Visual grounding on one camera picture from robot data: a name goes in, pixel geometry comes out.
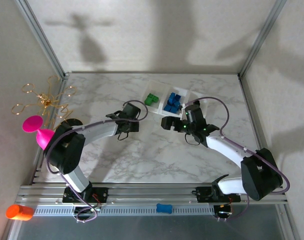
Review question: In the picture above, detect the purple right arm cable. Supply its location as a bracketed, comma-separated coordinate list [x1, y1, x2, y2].
[181, 96, 291, 223]

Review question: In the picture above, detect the gold wire rack black base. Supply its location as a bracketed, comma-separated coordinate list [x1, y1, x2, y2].
[11, 74, 85, 131]

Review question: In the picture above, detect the aluminium front rail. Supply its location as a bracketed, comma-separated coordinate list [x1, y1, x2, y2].
[15, 182, 289, 204]

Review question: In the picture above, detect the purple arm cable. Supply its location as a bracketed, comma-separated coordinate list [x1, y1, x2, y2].
[44, 99, 150, 223]
[181, 96, 291, 223]

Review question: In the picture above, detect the aluminium frame post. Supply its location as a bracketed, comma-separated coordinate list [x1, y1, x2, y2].
[237, 0, 289, 79]
[14, 0, 70, 80]

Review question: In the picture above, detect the orange cylinder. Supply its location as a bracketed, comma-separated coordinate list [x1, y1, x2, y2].
[5, 204, 35, 221]

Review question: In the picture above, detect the right gripper's black cable loop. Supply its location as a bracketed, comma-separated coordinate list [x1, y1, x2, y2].
[183, 132, 201, 146]

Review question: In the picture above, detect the blue bone-shaped object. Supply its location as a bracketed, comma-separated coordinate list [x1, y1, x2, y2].
[156, 203, 173, 215]

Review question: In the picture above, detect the pink hourglass-shaped goblet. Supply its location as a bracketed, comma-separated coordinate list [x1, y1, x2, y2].
[22, 115, 56, 151]

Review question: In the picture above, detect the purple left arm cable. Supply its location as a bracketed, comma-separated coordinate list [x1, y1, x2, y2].
[44, 99, 150, 223]

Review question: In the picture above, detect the aluminium frame back rail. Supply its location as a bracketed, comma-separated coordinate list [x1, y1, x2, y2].
[66, 70, 241, 75]

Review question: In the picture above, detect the clear three-compartment container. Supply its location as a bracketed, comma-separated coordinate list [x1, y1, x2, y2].
[141, 79, 211, 120]

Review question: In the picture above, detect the slotted grey cable duct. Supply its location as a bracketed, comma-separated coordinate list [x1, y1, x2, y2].
[33, 204, 218, 216]

